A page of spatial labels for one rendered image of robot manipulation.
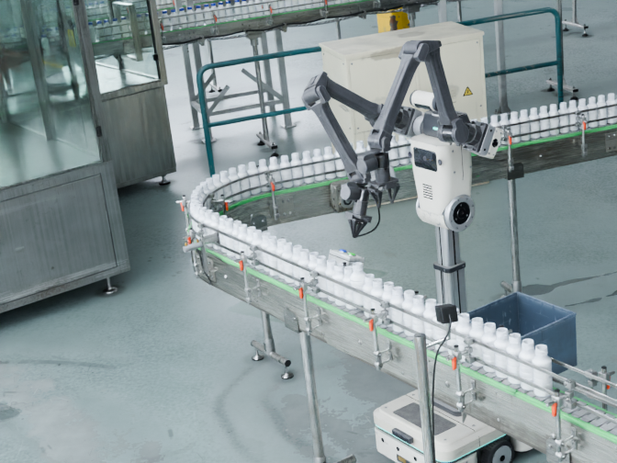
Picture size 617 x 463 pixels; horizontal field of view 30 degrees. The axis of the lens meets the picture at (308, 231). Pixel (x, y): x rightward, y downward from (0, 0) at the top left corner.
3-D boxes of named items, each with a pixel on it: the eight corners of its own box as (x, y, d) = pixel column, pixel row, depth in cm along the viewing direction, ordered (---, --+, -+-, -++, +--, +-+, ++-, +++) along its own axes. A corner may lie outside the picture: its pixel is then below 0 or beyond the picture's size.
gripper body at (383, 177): (399, 183, 434) (398, 164, 432) (378, 190, 429) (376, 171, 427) (388, 180, 439) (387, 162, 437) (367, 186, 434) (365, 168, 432)
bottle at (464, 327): (478, 359, 394) (476, 315, 389) (464, 365, 392) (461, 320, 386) (468, 353, 399) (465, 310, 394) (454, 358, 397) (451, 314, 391)
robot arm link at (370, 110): (319, 63, 461) (303, 73, 468) (316, 93, 455) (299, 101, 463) (398, 108, 486) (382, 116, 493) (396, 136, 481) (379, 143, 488)
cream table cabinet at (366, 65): (459, 163, 948) (450, 20, 909) (492, 183, 892) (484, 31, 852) (333, 188, 922) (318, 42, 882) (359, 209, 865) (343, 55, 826)
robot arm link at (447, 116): (443, 30, 434) (424, 30, 442) (417, 44, 427) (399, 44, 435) (471, 139, 450) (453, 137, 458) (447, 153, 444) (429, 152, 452)
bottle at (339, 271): (353, 300, 454) (348, 262, 448) (347, 307, 448) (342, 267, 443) (338, 299, 456) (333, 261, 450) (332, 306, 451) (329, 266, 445)
